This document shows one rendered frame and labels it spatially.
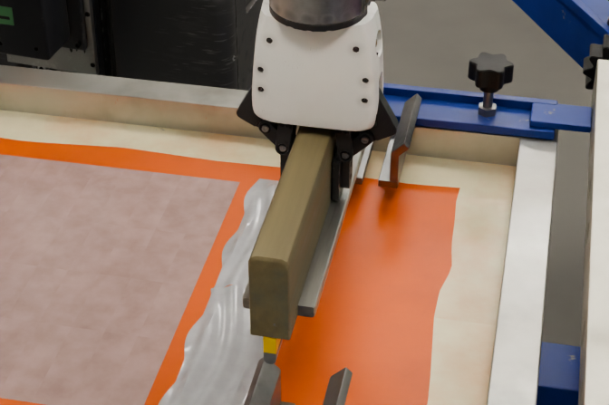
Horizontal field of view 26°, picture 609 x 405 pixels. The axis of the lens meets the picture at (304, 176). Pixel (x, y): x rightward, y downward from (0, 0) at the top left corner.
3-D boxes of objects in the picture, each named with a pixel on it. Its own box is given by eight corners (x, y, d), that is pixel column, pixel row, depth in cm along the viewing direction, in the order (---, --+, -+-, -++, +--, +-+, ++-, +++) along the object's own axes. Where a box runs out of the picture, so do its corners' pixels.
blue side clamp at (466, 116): (263, 150, 140) (262, 93, 136) (274, 126, 144) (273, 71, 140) (548, 182, 135) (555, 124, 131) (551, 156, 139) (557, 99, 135)
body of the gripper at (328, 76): (392, -24, 102) (386, 100, 109) (264, -35, 104) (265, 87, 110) (377, 21, 96) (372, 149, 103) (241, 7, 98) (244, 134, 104)
